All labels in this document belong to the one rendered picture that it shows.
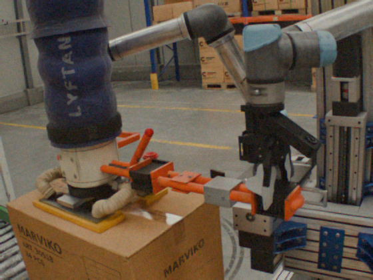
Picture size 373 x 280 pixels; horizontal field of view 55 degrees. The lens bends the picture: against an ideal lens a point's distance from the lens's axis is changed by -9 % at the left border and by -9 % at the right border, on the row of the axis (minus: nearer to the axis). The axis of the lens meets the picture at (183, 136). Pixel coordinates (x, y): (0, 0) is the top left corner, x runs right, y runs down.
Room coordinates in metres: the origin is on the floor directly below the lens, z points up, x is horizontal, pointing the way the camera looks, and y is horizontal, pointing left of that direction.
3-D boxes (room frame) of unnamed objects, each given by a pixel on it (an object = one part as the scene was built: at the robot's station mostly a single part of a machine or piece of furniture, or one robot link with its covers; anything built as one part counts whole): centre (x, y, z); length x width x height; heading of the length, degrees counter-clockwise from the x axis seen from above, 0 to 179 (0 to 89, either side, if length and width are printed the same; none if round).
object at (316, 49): (0.78, -0.27, 1.51); 0.11 x 0.11 x 0.08; 10
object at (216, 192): (0.82, -0.08, 1.20); 0.07 x 0.07 x 0.04; 51
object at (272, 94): (0.74, -0.17, 1.43); 0.08 x 0.08 x 0.05
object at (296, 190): (0.73, -0.18, 1.21); 0.08 x 0.07 x 0.05; 51
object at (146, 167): (0.95, 0.09, 1.21); 0.10 x 0.08 x 0.06; 141
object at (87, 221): (1.03, 0.35, 1.11); 0.34 x 0.10 x 0.05; 51
